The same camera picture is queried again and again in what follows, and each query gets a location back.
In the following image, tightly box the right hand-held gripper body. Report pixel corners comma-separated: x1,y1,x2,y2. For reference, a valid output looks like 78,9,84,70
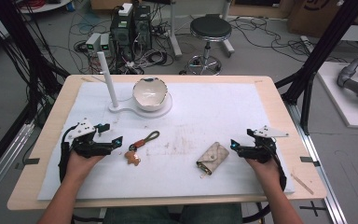
238,125,290,164

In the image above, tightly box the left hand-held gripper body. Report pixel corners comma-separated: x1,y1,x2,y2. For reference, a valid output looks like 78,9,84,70
64,117,114,159

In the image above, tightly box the keychain with brown pendant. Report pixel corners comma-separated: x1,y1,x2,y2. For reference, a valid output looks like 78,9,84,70
123,130,161,167

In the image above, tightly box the beige key pouch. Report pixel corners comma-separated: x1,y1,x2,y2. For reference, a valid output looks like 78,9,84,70
196,141,230,176

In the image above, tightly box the person's left hand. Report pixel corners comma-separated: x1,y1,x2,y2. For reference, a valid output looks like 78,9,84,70
64,150,105,182

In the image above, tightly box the person's right hand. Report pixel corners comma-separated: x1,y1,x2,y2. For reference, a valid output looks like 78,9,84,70
245,156,284,189

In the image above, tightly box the white stand with pole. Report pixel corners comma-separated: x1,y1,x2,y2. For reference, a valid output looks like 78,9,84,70
96,51,173,119

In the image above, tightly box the black tape strip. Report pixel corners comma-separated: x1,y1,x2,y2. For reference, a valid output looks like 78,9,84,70
299,156,321,168
22,157,41,166

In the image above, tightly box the thin wooden stick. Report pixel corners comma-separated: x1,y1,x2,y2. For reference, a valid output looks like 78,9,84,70
290,173,315,196

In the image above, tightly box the white shell-shaped bowl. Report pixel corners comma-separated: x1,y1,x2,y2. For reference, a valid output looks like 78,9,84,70
131,77,169,113

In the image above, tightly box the white power supply unit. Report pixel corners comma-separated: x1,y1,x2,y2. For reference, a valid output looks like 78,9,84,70
85,32,103,54
99,33,112,52

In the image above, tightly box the white platform board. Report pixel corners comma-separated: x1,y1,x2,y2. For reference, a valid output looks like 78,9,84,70
316,61,358,131

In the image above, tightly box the black computer tower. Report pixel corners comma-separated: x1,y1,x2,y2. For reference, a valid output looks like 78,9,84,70
132,5,153,51
109,12,135,63

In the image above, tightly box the grey table leg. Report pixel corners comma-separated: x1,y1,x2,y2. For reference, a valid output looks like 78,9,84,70
168,0,184,58
221,0,236,59

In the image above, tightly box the black round stool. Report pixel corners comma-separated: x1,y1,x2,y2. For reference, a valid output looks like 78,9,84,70
186,13,234,77

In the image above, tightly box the white box on computer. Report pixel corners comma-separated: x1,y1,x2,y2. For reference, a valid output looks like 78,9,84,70
117,2,134,18

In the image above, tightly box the cardboard box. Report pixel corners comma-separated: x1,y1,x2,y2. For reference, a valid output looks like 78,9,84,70
286,0,343,39

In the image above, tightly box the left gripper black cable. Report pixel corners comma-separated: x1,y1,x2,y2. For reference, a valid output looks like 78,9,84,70
58,124,79,183

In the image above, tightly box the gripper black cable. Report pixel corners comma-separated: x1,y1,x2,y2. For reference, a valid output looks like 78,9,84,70
241,146,289,224
58,124,79,183

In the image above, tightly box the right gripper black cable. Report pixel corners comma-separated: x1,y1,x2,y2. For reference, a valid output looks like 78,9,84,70
241,146,289,224

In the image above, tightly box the aluminium rail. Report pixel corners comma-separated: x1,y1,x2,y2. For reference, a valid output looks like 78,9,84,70
0,121,35,207
283,102,350,224

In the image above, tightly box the tangle of floor cables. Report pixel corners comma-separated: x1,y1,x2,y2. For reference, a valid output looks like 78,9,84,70
64,6,349,76

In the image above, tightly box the black frame strut with cables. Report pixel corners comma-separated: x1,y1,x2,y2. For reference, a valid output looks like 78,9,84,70
0,0,72,185

